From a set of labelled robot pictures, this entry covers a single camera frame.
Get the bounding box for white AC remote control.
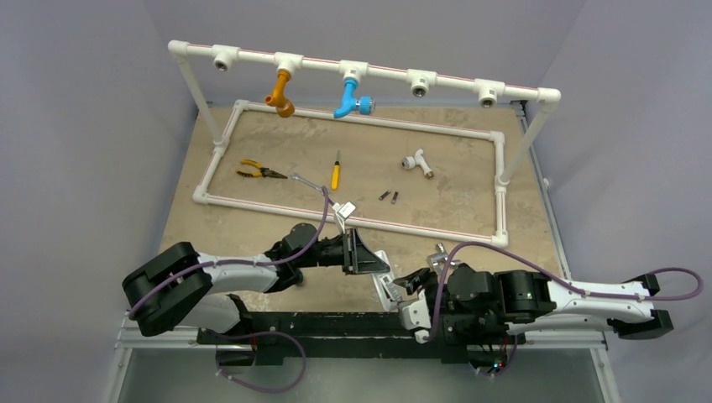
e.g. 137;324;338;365
370;250;404;313

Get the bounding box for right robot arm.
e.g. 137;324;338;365
389;263;673;345

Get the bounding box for aluminium table frame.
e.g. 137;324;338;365
102;100;621;403

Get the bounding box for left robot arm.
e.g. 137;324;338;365
122;223;390;343

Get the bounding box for white PVC pipe frame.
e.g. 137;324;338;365
167;40;562;248

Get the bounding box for orange plastic faucet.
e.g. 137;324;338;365
264;70;295;118

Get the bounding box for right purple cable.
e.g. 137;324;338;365
422;242;704;379

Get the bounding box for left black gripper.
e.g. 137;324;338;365
295;228;388;275

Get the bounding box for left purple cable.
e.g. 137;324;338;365
128;186;348;395

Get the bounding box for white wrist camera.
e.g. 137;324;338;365
332;201;356;225
398;290;432;344

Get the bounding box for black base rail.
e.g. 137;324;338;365
196;311;526;368

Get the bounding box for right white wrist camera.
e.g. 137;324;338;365
398;290;432;344

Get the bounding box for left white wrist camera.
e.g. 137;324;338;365
332;201;356;225

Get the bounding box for blue plastic faucet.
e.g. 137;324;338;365
332;78;375;119

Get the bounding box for purple cable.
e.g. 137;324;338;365
128;186;348;395
422;242;704;379

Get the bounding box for yellow handled screwdriver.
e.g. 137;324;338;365
330;149;341;191

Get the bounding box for white plastic faucet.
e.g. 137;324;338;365
400;149;434;180

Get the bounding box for small silver wrench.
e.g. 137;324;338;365
290;172;329;195

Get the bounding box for yellow handled pliers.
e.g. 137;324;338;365
235;159;287;179

